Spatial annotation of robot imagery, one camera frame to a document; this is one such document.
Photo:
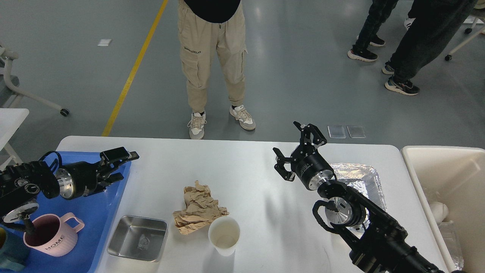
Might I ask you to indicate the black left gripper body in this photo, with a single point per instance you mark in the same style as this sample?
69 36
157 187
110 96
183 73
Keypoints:
81 179

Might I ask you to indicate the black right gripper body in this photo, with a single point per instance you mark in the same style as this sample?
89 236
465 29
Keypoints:
312 170

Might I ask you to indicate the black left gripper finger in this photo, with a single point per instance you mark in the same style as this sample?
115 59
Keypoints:
106 180
112 159

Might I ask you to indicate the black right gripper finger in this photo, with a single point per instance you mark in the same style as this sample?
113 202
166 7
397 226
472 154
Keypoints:
310 140
280 165

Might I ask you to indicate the pink ribbed mug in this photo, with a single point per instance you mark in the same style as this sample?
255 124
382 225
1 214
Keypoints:
54 235

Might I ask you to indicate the square steel tray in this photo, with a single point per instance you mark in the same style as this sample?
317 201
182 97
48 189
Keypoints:
138 238

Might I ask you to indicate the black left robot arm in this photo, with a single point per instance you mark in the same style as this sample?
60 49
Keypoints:
21 184

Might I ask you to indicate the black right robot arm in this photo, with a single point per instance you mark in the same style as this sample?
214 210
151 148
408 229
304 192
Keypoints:
376 239

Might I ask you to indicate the blue plastic tray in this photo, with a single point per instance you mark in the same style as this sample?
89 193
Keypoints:
97 212

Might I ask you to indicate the aluminium foil tray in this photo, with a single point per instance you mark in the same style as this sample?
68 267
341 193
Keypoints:
364 179

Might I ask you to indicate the white paper cup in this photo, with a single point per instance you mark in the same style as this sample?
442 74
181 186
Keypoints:
224 234

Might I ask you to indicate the crumpled brown paper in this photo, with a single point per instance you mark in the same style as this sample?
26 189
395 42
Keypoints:
201 209

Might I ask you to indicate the white side table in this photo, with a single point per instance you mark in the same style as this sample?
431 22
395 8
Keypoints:
10 120

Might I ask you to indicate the grey chair base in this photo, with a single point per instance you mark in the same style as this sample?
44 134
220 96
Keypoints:
8 56

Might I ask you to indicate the beige plastic bin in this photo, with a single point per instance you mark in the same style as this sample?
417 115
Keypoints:
453 176

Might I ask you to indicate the clear plastic bottle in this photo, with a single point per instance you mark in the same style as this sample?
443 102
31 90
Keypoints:
450 237

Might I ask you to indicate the bystander in dark trousers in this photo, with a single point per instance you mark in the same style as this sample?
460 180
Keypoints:
435 24

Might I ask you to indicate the person in beige trousers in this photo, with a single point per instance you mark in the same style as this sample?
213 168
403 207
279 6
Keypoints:
208 29

